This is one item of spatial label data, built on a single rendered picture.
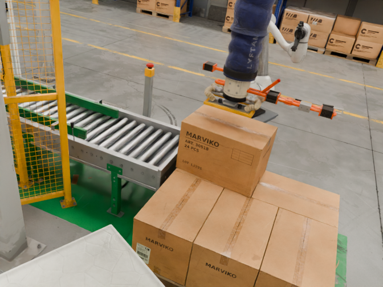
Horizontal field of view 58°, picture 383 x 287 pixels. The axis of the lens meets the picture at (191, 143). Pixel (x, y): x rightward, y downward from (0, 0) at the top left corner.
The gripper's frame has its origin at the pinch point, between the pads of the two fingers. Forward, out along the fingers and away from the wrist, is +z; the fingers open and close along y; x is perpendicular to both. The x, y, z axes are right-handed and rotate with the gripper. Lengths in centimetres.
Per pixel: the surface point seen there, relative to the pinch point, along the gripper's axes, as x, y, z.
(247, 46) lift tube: 23.7, 4.4, 32.8
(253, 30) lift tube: 21.6, -5.6, 32.7
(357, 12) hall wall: -55, 63, -822
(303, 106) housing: -18.6, 34.4, 26.1
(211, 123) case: 38, 63, 31
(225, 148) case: 21, 72, 43
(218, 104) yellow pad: 34, 45, 36
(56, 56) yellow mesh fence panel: 137, 30, 71
